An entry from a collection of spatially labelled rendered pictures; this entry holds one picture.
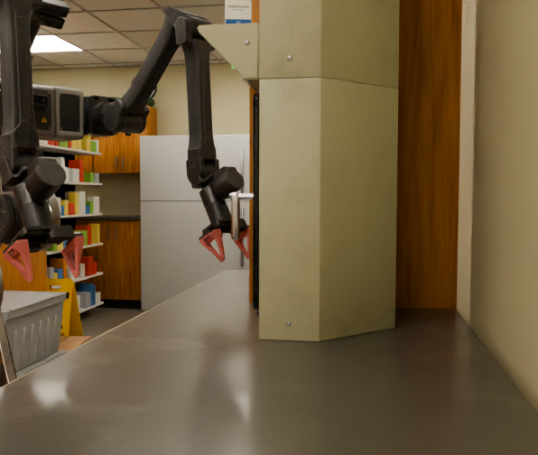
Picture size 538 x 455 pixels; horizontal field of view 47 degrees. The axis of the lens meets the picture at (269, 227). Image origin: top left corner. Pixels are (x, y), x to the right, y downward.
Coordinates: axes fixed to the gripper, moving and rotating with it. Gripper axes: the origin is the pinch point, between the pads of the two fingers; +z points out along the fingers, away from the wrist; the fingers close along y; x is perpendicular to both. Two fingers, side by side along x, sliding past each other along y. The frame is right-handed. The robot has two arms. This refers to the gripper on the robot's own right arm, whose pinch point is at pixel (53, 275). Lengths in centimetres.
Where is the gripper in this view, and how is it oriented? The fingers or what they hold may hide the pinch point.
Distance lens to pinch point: 126.3
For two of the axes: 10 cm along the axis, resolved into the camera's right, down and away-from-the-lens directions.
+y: 6.6, -0.4, 7.5
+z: 3.7, 8.9, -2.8
